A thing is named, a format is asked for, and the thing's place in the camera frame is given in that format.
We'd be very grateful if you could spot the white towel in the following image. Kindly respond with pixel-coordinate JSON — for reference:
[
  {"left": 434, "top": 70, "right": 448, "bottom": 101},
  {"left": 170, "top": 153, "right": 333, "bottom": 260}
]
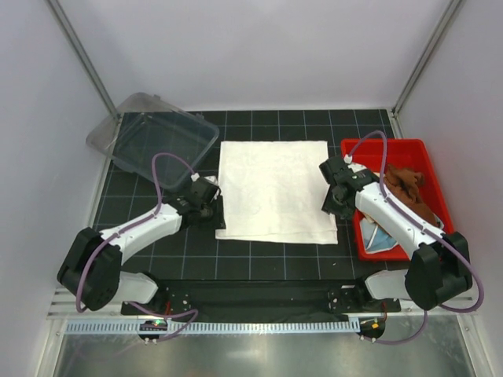
[{"left": 215, "top": 141, "right": 338, "bottom": 244}]

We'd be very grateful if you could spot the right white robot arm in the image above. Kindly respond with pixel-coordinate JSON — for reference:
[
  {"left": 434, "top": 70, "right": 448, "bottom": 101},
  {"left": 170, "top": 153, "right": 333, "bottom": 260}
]
[{"left": 319, "top": 157, "right": 473, "bottom": 311}]

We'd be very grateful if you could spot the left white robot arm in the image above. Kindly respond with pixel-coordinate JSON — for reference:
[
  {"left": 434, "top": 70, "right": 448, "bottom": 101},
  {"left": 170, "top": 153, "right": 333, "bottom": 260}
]
[{"left": 57, "top": 174, "right": 225, "bottom": 314}]

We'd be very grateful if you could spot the red plastic bin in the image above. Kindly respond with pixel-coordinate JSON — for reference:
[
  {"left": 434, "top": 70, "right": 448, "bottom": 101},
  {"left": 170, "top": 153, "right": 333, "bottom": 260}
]
[{"left": 352, "top": 137, "right": 455, "bottom": 262}]

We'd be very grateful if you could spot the blue white cloth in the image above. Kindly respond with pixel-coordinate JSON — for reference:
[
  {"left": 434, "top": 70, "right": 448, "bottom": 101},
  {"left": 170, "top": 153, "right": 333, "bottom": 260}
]
[{"left": 359, "top": 219, "right": 447, "bottom": 253}]

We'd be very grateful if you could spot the brown towel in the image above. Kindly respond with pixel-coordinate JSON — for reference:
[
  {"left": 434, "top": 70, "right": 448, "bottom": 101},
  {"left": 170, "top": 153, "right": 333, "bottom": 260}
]
[{"left": 384, "top": 164, "right": 440, "bottom": 226}]

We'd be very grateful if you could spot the clear plastic container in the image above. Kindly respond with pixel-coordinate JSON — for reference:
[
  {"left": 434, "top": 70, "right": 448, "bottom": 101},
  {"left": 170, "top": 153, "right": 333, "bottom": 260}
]
[{"left": 86, "top": 93, "right": 219, "bottom": 192}]

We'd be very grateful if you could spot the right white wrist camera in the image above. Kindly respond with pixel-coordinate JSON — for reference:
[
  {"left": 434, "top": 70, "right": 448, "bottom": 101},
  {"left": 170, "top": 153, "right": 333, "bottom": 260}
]
[{"left": 349, "top": 163, "right": 379, "bottom": 181}]

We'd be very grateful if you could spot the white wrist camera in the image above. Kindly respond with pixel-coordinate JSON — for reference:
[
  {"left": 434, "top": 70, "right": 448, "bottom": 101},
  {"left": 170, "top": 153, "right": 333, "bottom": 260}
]
[
  {"left": 349, "top": 163, "right": 379, "bottom": 181},
  {"left": 204, "top": 176, "right": 218, "bottom": 186}
]

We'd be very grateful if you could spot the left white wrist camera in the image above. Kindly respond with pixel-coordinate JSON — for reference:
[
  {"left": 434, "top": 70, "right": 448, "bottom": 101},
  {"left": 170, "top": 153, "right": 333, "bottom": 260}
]
[{"left": 204, "top": 176, "right": 218, "bottom": 186}]

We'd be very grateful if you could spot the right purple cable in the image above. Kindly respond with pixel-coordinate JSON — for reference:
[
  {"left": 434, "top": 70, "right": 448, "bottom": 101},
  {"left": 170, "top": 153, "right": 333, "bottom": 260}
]
[{"left": 344, "top": 130, "right": 485, "bottom": 346}]

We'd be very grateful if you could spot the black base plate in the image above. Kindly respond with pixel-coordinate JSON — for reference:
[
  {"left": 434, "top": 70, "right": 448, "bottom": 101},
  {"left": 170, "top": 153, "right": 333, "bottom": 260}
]
[{"left": 119, "top": 279, "right": 402, "bottom": 317}]

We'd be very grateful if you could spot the slotted cable duct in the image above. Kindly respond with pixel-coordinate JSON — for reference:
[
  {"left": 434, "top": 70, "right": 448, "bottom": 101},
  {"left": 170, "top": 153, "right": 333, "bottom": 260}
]
[{"left": 64, "top": 318, "right": 360, "bottom": 336}]

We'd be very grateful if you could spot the aluminium rail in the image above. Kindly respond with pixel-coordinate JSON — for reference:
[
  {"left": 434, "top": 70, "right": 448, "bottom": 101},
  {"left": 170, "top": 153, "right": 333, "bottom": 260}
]
[{"left": 47, "top": 287, "right": 476, "bottom": 319}]

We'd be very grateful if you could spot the right aluminium frame post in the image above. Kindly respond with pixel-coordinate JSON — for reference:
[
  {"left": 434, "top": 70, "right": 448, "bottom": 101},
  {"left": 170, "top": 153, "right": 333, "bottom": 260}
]
[{"left": 391, "top": 0, "right": 465, "bottom": 118}]

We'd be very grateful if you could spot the aluminium frame post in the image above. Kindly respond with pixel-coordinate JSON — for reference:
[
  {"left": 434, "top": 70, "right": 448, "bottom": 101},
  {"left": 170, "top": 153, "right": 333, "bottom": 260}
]
[
  {"left": 391, "top": 0, "right": 465, "bottom": 118},
  {"left": 45, "top": 0, "right": 119, "bottom": 122}
]

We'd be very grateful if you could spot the left aluminium frame post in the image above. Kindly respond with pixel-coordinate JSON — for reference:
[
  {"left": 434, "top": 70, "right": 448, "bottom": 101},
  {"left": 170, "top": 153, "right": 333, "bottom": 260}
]
[{"left": 45, "top": 0, "right": 119, "bottom": 122}]

